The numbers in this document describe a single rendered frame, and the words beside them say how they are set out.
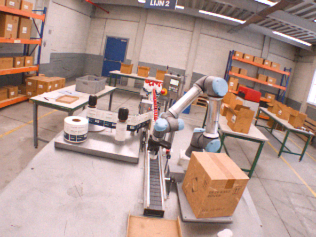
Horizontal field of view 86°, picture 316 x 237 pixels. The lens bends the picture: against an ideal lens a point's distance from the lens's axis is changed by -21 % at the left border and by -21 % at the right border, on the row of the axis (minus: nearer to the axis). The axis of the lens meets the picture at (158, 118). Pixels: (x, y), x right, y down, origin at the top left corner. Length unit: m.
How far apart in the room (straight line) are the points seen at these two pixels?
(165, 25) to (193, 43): 1.46
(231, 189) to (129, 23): 9.04
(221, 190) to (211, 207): 0.12
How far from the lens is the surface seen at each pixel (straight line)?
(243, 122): 3.22
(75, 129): 1.64
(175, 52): 9.24
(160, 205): 1.16
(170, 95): 1.76
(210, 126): 1.46
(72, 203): 1.17
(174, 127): 1.30
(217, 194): 1.11
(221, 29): 9.49
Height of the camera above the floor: 1.62
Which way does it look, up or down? 17 degrees down
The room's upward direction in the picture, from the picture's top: 11 degrees clockwise
